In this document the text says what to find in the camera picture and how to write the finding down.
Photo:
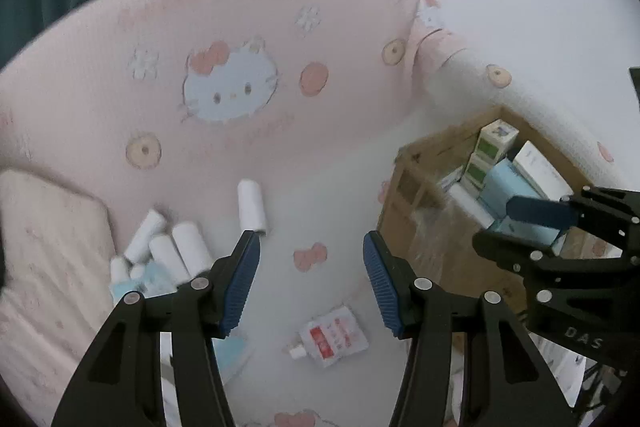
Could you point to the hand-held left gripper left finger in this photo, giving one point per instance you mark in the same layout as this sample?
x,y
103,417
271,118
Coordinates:
x,y
239,287

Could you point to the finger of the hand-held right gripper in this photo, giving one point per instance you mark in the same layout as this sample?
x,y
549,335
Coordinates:
x,y
505,249
540,211

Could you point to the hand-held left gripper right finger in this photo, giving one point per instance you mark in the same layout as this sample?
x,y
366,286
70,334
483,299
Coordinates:
x,y
382,287

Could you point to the pile of white paper rolls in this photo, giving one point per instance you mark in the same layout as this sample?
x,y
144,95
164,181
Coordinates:
x,y
167,257

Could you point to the white hollow paper roll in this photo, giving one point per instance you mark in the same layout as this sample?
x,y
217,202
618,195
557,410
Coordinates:
x,y
251,204

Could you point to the light blue carton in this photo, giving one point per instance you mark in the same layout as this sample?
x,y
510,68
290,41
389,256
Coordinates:
x,y
515,187

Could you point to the white wrapped roll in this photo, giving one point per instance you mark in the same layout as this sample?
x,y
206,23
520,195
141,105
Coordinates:
x,y
467,206

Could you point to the white pouch with red label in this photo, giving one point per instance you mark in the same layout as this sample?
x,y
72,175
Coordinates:
x,y
332,334

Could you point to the clear plastic wrap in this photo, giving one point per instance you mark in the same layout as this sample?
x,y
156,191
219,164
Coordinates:
x,y
435,229

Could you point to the green and white carton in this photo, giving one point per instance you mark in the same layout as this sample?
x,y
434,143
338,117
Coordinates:
x,y
497,138
477,173

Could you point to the black stand legs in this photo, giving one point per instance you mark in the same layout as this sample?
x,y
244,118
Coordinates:
x,y
607,382

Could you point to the small teal and white carton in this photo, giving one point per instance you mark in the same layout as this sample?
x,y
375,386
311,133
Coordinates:
x,y
450,179

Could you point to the light blue soft packet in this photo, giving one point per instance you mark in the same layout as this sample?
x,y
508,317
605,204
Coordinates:
x,y
150,281

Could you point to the brown cardboard box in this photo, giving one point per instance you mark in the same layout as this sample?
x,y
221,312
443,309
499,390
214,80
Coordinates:
x,y
407,167

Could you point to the black object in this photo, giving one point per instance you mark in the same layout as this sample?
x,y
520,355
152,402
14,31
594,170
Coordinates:
x,y
635,92

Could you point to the pink printed blanket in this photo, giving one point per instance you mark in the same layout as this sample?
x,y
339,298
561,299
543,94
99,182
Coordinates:
x,y
300,137

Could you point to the pink printed pillow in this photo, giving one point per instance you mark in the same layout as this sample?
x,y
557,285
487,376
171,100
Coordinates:
x,y
45,257

